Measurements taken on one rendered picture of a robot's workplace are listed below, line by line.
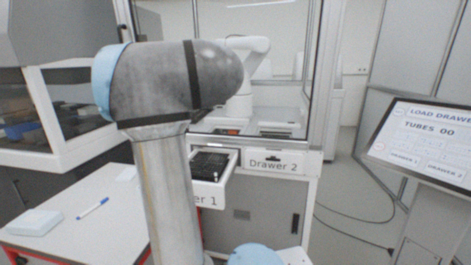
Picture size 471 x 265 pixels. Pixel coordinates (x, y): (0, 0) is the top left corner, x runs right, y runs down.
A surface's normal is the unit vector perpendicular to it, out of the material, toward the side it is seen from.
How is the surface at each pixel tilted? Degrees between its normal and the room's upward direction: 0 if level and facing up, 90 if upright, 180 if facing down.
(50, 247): 0
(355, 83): 90
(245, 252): 4
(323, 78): 90
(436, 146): 50
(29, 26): 90
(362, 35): 90
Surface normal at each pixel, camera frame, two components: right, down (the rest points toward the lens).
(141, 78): 0.20, 0.06
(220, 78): 0.59, 0.26
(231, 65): 0.78, -0.09
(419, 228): -0.85, 0.20
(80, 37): 0.97, 0.06
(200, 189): -0.24, 0.34
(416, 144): -0.66, -0.45
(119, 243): -0.03, -0.94
